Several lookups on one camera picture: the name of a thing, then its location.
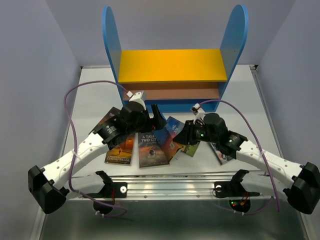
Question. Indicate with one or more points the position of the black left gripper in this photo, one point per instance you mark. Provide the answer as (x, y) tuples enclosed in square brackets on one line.
[(159, 122)]

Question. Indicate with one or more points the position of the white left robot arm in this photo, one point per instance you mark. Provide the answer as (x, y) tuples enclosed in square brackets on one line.
[(51, 185)]

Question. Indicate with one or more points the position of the orange Leonard Tolane book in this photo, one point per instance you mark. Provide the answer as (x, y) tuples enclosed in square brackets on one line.
[(121, 154)]

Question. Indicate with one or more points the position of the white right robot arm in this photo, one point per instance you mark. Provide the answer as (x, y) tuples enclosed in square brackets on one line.
[(282, 179)]

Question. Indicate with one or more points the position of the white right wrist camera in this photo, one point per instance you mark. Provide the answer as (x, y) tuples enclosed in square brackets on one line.
[(198, 112)]

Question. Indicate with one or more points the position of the aluminium mounting rail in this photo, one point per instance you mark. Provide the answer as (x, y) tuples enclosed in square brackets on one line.
[(170, 187)]

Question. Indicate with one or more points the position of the blue yellow wooden bookshelf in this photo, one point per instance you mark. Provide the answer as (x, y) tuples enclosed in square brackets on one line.
[(176, 79)]

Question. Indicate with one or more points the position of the Three Days to See book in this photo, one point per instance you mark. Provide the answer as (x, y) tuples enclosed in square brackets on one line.
[(108, 124)]

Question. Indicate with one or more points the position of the Animal Farm book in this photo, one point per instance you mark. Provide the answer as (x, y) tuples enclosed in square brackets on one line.
[(175, 127)]

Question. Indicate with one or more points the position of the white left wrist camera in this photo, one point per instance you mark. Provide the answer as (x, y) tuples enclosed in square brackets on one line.
[(138, 97)]

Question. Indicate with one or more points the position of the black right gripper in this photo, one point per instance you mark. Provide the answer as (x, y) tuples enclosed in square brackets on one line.
[(185, 136)]

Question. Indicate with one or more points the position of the Little Women book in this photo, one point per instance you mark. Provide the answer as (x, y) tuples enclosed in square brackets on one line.
[(222, 158)]

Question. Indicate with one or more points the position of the Jane Eyre book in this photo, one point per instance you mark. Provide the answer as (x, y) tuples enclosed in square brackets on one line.
[(170, 148)]

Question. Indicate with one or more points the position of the A Tale of Two Cities book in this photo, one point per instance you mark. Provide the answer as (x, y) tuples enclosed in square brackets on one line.
[(149, 151)]

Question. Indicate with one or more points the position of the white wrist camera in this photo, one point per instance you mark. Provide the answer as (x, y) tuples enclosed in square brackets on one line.
[(198, 112), (138, 97)]

